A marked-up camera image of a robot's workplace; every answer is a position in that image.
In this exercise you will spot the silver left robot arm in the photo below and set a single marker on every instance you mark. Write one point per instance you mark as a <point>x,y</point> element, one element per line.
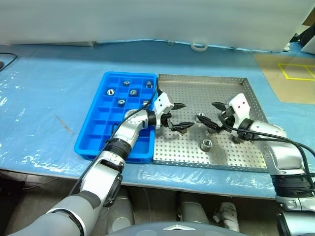
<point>125,132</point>

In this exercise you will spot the perforated metal tray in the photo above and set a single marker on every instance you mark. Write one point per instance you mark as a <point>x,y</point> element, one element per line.
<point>197,93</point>

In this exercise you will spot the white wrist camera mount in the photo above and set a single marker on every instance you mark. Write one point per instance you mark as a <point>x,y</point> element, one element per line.
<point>240,104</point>
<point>163,102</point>

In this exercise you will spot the metal nut on tray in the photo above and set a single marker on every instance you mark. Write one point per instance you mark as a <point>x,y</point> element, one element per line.
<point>207,144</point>

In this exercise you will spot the grey rounded cylinder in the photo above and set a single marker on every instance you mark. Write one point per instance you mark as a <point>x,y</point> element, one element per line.
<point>120,211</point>
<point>192,209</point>

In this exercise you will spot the white backdrop board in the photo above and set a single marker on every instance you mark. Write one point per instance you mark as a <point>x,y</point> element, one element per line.
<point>147,19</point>

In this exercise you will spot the blue compartment tray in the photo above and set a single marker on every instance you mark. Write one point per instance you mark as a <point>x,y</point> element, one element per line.
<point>98,123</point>

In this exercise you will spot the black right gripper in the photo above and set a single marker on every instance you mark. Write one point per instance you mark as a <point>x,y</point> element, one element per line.
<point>227,119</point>

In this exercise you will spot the blue plastic table cover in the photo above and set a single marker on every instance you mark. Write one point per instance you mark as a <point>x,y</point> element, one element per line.
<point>49,86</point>

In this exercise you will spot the brown cardboard box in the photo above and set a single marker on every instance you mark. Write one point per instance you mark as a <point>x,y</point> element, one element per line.
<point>309,20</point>

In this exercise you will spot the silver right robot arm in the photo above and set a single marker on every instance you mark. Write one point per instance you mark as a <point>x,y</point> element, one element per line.
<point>283,152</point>

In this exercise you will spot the white wrapped post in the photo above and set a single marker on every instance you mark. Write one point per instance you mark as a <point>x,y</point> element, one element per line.
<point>227,214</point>

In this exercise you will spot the brown cardboard sheet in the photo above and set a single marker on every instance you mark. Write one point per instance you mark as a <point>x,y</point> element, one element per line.
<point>275,81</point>

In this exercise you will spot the grey robot torso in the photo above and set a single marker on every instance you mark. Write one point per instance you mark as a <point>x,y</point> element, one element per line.
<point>172,231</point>

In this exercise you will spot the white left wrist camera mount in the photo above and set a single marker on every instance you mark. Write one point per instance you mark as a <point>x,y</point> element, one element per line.
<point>163,102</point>

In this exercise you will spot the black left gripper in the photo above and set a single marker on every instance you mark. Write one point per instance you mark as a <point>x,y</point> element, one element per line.
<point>164,120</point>

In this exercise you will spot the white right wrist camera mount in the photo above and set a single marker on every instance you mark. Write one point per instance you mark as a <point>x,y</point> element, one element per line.
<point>240,104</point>

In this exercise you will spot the dark bulky object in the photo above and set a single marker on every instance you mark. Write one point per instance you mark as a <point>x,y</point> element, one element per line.
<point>307,37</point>

